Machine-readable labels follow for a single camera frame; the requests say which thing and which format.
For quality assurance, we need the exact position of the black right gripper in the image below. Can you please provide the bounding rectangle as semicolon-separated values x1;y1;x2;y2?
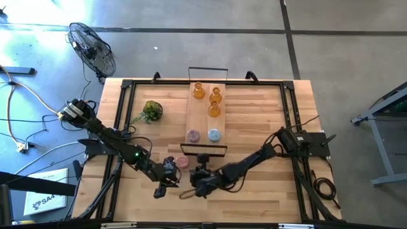
179;168;225;200

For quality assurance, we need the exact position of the pink patterned candle tin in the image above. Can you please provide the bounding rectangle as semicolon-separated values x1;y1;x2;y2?
175;155;190;169

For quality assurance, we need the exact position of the purple patterned candle tin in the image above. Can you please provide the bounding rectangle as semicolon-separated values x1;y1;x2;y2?
186;128;201;143

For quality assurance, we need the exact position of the blue patterned candle tin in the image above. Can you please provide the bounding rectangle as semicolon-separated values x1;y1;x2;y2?
207;128;222;143

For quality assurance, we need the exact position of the amber glass candle stick holder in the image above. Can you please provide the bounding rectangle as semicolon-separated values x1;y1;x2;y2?
207;101;221;118
209;87;223;104
192;81;206;100

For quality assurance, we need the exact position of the green succulent in dark pot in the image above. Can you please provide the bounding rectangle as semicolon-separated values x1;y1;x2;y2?
130;100;164;125

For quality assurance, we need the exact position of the wooden shelf with black frames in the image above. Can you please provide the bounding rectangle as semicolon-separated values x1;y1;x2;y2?
179;66;230;158

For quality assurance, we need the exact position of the white printed sign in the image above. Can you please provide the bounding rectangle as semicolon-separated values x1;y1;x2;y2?
24;167;69;216

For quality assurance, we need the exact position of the black desk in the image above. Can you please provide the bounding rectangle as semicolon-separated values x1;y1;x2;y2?
0;170;77;226

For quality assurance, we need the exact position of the black floor fan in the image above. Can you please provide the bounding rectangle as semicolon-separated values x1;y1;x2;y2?
66;22;117;84

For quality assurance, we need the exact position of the black floor bar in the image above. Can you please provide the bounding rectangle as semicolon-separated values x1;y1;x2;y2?
0;66;36;76

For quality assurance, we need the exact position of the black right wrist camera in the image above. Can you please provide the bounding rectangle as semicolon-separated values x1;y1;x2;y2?
196;153;210;169

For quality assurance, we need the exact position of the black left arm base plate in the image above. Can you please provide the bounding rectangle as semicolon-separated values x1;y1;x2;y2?
78;138;128;156

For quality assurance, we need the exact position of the beige extension cord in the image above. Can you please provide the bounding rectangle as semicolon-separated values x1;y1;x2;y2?
0;65;70;154

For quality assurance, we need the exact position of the black metal table frame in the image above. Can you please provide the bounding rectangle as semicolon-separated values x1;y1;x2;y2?
72;70;343;223

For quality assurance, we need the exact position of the black coiled cable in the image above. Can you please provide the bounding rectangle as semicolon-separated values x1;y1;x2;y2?
310;170;341;210

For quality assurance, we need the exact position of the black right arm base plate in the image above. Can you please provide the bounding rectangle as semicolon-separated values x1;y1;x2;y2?
284;130;337;158

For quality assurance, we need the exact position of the grey metal table frame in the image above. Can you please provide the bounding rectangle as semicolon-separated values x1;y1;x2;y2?
350;81;407;187

